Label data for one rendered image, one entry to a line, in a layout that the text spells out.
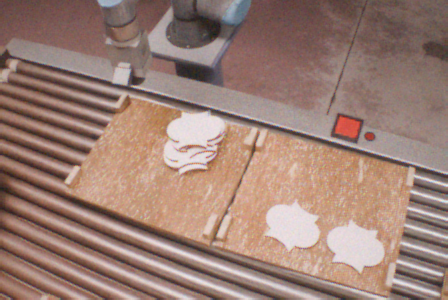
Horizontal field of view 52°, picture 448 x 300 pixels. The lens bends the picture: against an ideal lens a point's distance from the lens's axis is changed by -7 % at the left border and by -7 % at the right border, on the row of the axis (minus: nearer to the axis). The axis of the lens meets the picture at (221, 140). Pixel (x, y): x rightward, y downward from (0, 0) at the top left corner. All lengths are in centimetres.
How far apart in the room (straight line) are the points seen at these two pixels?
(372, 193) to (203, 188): 42
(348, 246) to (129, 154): 61
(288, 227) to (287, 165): 18
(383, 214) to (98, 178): 72
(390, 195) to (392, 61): 178
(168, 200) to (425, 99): 187
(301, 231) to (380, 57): 194
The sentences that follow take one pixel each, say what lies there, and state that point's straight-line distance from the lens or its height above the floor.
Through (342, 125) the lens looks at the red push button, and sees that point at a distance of 134.
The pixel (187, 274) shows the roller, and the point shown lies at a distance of 114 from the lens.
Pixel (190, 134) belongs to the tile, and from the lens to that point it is 124.
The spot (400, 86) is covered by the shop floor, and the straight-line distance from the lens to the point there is 281.
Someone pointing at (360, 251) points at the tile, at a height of 95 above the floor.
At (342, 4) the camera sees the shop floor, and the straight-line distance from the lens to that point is 329.
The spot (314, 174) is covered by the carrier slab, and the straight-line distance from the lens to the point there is 123.
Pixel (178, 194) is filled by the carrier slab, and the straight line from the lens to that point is 122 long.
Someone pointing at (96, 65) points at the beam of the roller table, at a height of 92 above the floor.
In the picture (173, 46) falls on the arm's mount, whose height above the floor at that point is 88.
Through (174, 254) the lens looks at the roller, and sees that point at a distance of 117.
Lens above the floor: 196
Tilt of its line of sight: 52 degrees down
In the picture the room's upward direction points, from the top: 7 degrees counter-clockwise
